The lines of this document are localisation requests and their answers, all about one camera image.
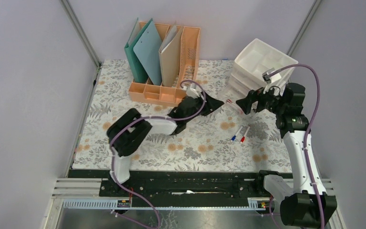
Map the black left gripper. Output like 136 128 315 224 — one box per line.
184 91 224 124

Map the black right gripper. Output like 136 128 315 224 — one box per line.
235 81 286 115

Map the red cap marker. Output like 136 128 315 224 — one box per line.
240 126 250 144
226 99 243 114

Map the white plastic drawer unit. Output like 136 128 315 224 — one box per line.
218 39 298 103

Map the blue cap marker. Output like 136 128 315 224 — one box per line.
230 126 243 142

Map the tan kraft folder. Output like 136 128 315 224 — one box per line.
159 23 183 87

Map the green folder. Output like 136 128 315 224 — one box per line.
124 18 153 83

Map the light blue folder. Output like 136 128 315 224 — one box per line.
132 19 162 85

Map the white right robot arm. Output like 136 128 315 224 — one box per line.
235 83 337 229

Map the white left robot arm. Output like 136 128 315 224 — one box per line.
106 94 224 196

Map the floral table cloth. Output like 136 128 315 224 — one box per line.
72 60 291 175

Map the orange plastic file organizer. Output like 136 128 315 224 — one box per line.
128 21 201 107

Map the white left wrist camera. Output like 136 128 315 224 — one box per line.
186 84 204 99

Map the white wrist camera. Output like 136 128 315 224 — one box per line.
262 68 281 84
186 84 204 99

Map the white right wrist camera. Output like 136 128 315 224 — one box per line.
262 68 281 84

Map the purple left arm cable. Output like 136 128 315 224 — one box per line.
110 80 207 229

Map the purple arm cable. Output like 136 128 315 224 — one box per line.
265 64 325 229
110 80 207 229

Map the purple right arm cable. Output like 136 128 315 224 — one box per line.
265 64 325 229

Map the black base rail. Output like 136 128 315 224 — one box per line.
68 169 297 208

